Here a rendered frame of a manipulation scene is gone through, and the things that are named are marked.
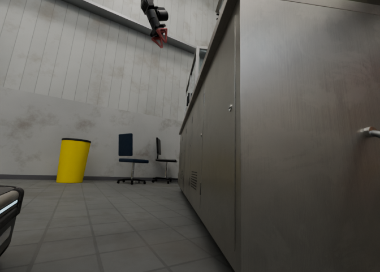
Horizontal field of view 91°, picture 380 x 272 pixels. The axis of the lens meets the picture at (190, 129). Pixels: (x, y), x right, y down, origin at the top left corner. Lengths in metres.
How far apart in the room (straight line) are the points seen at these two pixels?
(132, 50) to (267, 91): 4.95
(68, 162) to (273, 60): 3.54
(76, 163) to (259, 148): 3.48
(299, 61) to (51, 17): 5.17
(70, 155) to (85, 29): 2.94
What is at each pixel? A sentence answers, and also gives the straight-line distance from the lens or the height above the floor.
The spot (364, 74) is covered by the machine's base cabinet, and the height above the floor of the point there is 0.64.
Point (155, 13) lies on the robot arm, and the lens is 1.29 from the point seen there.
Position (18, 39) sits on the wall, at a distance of 5.18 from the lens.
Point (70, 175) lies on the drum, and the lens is 3.79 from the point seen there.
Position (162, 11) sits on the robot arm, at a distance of 1.32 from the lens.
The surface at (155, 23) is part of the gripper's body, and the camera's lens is 1.25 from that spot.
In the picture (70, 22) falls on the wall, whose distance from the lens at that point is 5.42.
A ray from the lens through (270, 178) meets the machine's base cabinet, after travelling 0.52.
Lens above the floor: 0.34
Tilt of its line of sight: 12 degrees up
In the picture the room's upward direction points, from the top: 3 degrees clockwise
